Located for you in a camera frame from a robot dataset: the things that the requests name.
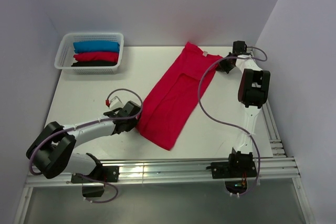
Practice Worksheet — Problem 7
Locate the red t shirt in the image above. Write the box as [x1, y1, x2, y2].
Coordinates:
[136, 42, 221, 151]
[74, 51, 119, 62]

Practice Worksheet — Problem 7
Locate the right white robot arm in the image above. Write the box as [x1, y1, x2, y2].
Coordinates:
[213, 40, 271, 178]

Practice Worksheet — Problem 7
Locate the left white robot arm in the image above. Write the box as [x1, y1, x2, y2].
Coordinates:
[26, 101, 141, 182]

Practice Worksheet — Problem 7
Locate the rolled red t shirt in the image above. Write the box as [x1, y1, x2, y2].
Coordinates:
[74, 51, 119, 62]

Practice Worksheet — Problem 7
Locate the rolled black t shirt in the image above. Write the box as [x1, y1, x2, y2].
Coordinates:
[71, 60, 117, 67]

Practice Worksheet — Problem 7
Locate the rolled blue t shirt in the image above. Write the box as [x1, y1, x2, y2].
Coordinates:
[73, 40, 120, 54]

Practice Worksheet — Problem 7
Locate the white perforated plastic basket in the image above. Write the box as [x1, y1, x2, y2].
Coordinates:
[54, 32, 124, 74]

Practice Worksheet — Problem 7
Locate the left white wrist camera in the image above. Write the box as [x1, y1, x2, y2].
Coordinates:
[106, 96, 124, 111]

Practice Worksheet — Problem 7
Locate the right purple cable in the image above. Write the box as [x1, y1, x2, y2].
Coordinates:
[196, 46, 268, 198]

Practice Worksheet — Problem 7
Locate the purple cable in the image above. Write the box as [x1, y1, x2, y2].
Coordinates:
[28, 89, 144, 204]
[196, 46, 268, 198]

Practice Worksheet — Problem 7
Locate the aluminium front rail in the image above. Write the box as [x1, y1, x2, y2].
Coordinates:
[24, 157, 301, 188]

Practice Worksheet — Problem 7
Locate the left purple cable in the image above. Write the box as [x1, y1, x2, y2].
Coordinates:
[28, 89, 144, 204]

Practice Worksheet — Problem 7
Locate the aluminium side rail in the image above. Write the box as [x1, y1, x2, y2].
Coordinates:
[244, 46, 286, 158]

